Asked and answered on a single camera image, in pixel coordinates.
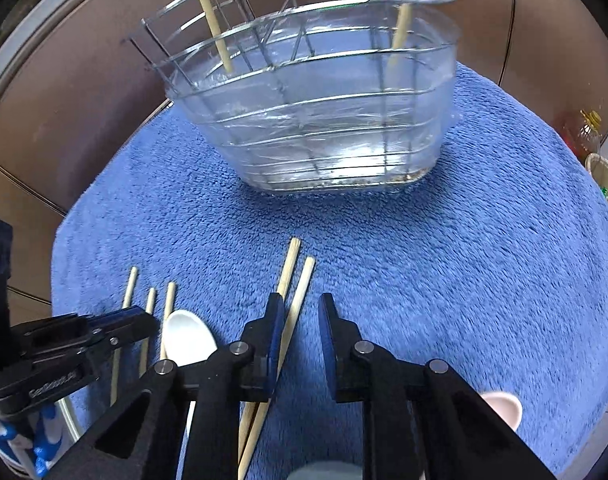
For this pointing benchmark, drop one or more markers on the blue fleece towel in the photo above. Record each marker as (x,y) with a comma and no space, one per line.
(433,260)

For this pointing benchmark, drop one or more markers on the wooden chopstick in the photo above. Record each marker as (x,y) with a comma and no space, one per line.
(150,300)
(130,290)
(289,270)
(406,10)
(169,300)
(299,300)
(209,15)

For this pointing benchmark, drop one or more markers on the person's left hand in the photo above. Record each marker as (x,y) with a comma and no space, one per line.
(44,435)

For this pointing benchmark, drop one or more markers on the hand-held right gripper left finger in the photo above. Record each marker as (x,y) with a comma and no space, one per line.
(275,345)

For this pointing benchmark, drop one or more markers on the woven basket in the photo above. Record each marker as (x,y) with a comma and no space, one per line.
(606,175)

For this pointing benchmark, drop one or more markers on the pink ceramic spoon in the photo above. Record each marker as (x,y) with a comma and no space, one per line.
(506,407)

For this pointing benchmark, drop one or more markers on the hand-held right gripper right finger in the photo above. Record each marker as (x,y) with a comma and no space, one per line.
(329,355)

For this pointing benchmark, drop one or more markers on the light blue ceramic spoon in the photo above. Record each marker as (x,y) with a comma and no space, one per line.
(324,472)

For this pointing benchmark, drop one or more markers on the clear glass utensil holder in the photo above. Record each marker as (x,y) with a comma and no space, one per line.
(334,130)

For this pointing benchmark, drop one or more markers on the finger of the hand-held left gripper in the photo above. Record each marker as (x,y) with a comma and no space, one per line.
(124,327)

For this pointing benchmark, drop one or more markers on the cooking oil bottle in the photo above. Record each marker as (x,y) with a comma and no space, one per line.
(586,132)

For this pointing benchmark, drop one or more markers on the white ceramic spoon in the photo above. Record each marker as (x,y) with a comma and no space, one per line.
(189,335)

